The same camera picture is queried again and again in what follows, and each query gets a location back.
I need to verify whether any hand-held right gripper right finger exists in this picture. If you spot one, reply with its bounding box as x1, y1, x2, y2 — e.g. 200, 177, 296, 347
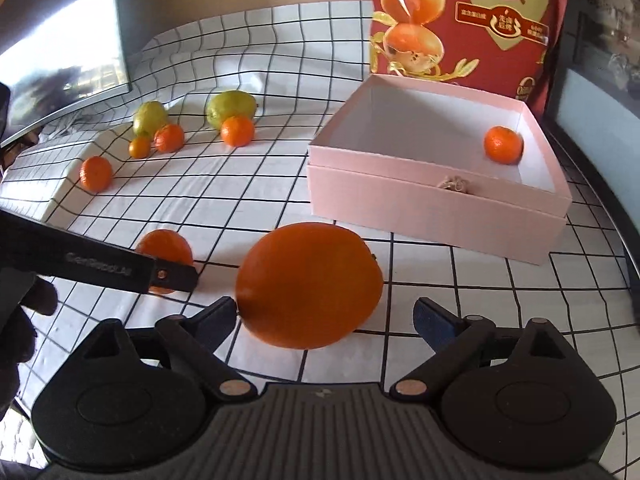
390, 297, 583, 403

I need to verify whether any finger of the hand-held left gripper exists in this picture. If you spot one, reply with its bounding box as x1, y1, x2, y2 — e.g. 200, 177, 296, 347
147, 256, 199, 295

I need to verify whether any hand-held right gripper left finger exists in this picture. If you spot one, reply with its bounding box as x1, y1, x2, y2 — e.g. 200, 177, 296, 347
82, 296, 253, 403

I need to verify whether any mandarin orange with stem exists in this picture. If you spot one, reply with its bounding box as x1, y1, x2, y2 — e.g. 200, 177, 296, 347
79, 156, 114, 192

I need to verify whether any large orange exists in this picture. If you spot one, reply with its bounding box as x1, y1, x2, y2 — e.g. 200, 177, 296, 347
235, 221, 385, 350

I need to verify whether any pink gift box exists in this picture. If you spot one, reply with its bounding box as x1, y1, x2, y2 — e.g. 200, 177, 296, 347
306, 73, 573, 266

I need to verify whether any person's left hand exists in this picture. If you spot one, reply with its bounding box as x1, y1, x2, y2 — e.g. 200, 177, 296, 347
0, 276, 57, 413

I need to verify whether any white black checked cloth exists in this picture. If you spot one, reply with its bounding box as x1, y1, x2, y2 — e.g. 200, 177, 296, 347
0, 0, 640, 480

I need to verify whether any black monitor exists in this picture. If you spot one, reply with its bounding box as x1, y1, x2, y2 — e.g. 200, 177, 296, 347
0, 0, 133, 148

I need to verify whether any black framed screen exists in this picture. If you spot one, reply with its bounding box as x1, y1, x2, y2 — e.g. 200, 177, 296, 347
542, 25, 640, 281

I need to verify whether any computer case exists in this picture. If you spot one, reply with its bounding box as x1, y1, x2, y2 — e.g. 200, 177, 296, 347
567, 0, 640, 96

